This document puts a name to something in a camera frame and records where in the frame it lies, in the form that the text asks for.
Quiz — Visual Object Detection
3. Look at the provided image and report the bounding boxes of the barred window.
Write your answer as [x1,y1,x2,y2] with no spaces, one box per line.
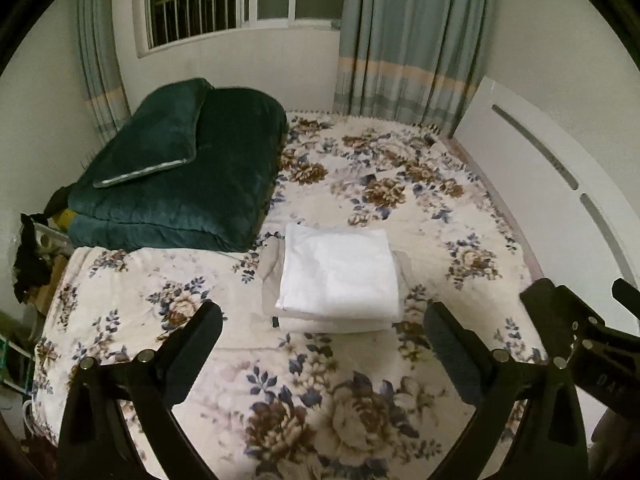
[132,0,347,59]

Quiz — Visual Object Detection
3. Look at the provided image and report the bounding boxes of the cardboard box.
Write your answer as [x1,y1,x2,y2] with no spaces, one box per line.
[31,255,69,319]

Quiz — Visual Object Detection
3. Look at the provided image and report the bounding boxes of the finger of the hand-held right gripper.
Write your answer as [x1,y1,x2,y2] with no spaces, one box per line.
[611,278,640,321]
[520,278,640,361]

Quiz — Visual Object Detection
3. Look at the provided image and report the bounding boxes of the teal storage shelf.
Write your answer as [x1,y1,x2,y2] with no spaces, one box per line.
[0,336,39,397]

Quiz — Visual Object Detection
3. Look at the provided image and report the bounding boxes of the white t-shirt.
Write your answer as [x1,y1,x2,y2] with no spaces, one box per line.
[275,223,404,324]

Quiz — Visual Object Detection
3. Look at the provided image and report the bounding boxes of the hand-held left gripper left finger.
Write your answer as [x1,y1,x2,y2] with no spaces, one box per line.
[57,301,223,480]

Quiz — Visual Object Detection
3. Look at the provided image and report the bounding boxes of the white folded garment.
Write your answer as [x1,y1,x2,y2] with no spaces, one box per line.
[276,316,394,334]

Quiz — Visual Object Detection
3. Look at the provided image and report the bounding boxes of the wide teal striped curtain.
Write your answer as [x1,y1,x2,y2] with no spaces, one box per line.
[332,0,494,137]

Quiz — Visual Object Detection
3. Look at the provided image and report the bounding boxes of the dark green quilt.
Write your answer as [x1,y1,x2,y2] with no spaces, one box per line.
[66,87,289,254]

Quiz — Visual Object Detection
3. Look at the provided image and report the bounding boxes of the narrow teal striped curtain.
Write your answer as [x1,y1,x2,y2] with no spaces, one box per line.
[75,0,134,144]

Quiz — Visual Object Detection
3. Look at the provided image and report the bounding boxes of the white headboard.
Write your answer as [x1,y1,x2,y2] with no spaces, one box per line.
[451,76,640,322]

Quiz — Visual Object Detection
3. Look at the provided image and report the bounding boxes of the beige folded garment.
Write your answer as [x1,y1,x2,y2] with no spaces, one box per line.
[260,236,417,315]

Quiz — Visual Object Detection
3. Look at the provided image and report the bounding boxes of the yellow bag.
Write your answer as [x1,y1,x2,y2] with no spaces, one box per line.
[42,185,79,232]

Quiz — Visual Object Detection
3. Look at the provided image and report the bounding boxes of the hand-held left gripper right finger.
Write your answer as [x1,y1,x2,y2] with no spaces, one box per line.
[423,301,590,480]

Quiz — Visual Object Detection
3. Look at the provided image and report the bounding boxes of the black hanging clothes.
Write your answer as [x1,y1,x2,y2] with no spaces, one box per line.
[12,211,52,307]

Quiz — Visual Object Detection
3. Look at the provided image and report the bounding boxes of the dark green pillow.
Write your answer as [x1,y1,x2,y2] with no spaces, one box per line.
[93,78,214,189]

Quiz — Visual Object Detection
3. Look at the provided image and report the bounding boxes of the floral blanket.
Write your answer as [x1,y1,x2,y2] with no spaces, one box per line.
[30,112,549,480]

